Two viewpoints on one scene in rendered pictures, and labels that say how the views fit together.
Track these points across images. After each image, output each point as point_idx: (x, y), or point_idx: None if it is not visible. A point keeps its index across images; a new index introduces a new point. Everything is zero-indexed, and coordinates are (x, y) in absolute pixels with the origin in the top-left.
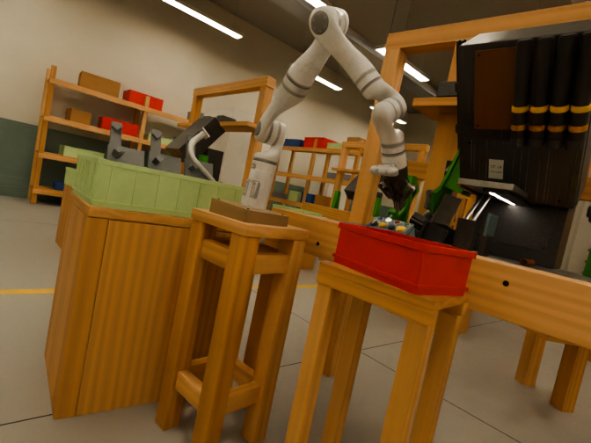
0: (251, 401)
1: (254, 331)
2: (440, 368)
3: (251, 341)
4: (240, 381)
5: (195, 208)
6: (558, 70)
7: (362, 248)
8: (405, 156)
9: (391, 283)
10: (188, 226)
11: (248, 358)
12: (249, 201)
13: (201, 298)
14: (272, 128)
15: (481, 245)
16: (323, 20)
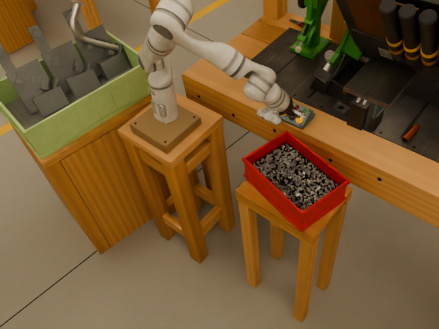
0: (218, 219)
1: (204, 159)
2: (334, 228)
3: (204, 164)
4: (206, 200)
5: (120, 132)
6: (421, 38)
7: (263, 185)
8: (286, 100)
9: (286, 218)
10: (118, 125)
11: (206, 173)
12: (162, 119)
13: (156, 177)
14: (155, 64)
15: (371, 123)
16: (166, 32)
